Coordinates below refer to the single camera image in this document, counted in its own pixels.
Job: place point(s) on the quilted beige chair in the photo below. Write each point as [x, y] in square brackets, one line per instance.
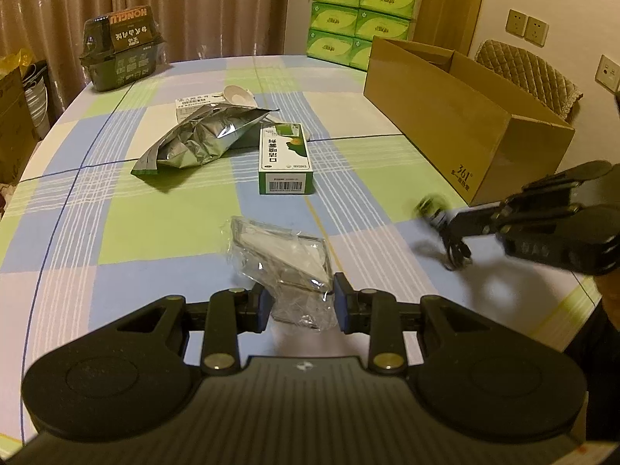
[528, 70]

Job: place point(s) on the white wall socket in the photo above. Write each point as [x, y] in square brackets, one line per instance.
[608, 72]

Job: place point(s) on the small green round item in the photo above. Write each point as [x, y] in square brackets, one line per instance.
[431, 206]

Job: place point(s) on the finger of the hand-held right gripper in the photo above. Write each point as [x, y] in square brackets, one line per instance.
[477, 223]

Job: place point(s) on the beige wall socket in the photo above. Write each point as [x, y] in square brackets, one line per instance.
[516, 23]
[537, 31]

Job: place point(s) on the white buckets stack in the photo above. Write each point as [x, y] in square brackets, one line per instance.
[36, 101]

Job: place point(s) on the brown cardboard box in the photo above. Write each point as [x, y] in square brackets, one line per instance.
[436, 116]

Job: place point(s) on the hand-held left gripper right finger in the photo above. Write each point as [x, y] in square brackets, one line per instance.
[340, 302]

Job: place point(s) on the dark green lidded container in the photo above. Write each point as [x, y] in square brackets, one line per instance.
[121, 46]

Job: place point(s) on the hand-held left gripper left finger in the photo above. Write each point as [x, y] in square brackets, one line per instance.
[264, 307]

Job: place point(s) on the white spoon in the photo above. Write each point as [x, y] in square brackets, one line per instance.
[240, 96]

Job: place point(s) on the white ointment box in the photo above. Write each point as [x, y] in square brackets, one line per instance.
[193, 106]

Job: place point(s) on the yellow plastic bag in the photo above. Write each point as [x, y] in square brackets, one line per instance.
[12, 60]

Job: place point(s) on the brown carton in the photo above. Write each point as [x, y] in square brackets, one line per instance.
[14, 131]

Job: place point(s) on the stack of green tissue packs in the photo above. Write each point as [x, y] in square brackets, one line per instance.
[361, 22]

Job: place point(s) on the green photo print medicine box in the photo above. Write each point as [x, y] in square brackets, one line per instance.
[286, 160]

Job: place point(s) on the silver foil bag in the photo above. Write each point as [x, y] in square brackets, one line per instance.
[198, 140]

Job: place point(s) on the clear plastic packaging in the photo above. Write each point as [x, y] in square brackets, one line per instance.
[286, 261]

